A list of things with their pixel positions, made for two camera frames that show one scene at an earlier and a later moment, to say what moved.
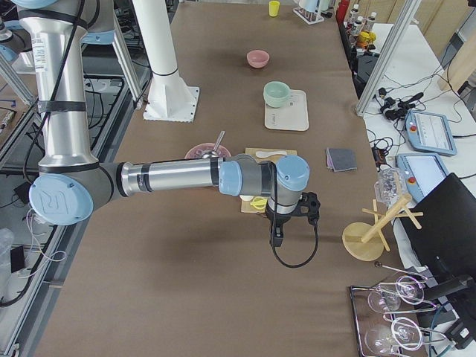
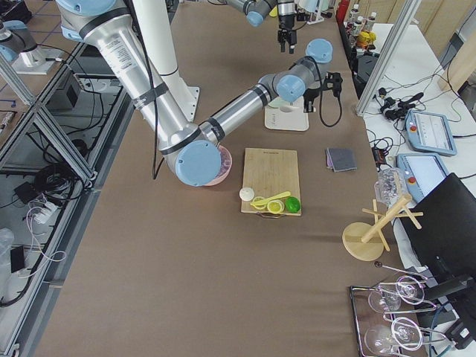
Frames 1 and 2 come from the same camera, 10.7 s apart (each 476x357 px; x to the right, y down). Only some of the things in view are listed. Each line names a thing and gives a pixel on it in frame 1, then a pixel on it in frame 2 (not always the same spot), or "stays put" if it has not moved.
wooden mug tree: x=365 y=242 stays put
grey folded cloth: x=341 y=159 stays put
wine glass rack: x=381 y=331 stays put
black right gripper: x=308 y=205 -> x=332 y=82
